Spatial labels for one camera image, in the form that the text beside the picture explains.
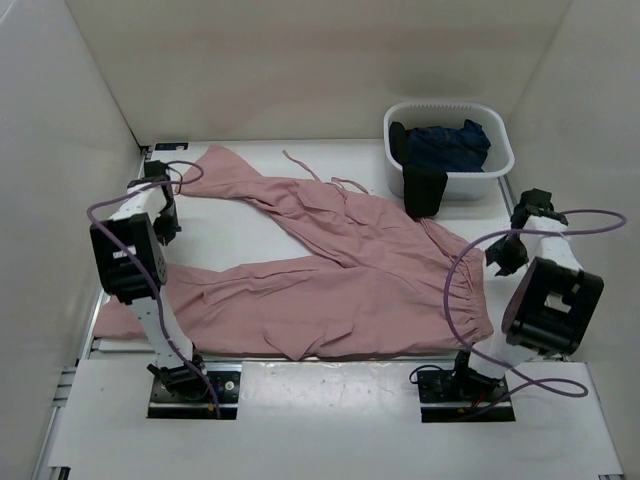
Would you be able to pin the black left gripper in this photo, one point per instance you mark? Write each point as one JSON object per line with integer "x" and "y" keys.
{"x": 169, "y": 230}

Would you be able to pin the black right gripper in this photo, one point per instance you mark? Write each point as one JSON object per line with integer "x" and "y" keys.
{"x": 507, "y": 264}

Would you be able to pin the pink trousers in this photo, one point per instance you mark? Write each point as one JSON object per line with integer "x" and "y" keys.
{"x": 375, "y": 282}

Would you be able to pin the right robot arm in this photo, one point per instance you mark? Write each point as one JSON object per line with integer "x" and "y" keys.
{"x": 553, "y": 304}

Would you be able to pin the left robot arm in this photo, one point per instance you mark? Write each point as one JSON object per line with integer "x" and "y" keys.
{"x": 128, "y": 235}

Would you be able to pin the black trousers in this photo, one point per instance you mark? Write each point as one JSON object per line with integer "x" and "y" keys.
{"x": 423, "y": 173}

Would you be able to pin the dark blue trousers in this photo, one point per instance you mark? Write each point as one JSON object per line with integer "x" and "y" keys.
{"x": 462, "y": 150}

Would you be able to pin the blue label sticker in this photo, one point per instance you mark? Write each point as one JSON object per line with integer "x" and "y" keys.
{"x": 171, "y": 146}

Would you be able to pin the white plastic laundry basket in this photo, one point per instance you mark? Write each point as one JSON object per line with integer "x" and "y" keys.
{"x": 452, "y": 114}

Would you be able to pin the white front cover board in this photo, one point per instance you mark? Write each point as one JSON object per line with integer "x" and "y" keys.
{"x": 318, "y": 419}

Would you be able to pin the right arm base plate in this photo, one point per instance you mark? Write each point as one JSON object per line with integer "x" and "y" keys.
{"x": 449, "y": 396}

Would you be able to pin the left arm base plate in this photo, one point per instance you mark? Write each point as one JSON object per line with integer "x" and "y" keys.
{"x": 187, "y": 397}

